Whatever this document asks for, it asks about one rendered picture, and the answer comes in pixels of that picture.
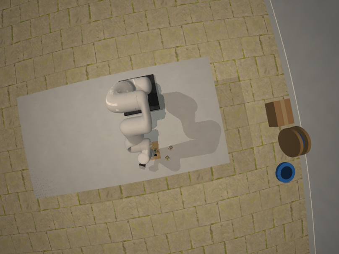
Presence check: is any brown flat mat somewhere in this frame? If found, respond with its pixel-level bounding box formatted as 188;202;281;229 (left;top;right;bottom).
150;141;161;160

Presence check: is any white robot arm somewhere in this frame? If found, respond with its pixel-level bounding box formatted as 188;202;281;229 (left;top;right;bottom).
105;77;154;169

